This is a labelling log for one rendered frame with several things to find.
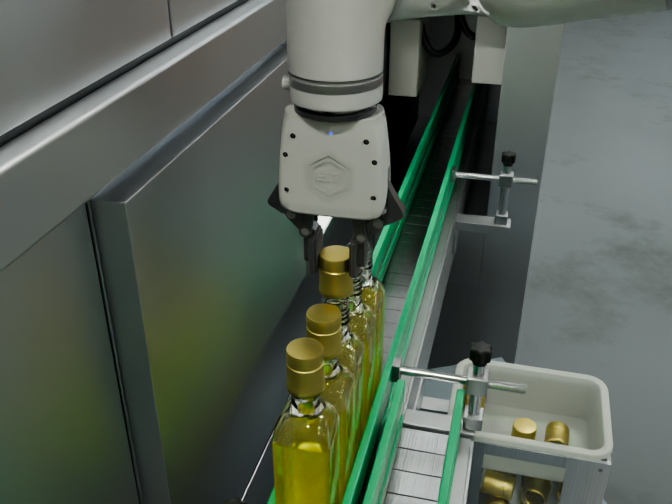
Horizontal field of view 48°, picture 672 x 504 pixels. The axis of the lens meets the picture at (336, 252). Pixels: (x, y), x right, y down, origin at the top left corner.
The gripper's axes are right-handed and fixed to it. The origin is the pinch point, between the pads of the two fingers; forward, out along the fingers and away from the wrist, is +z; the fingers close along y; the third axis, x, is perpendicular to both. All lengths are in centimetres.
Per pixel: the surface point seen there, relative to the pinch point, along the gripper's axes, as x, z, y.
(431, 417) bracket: 13.0, 31.1, 9.8
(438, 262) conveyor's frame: 55, 32, 6
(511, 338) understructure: 97, 76, 22
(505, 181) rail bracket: 76, 24, 16
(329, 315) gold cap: -6.2, 3.4, 0.8
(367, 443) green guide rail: -1.9, 23.1, 4.0
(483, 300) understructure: 97, 66, 14
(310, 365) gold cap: -13.1, 4.1, 0.8
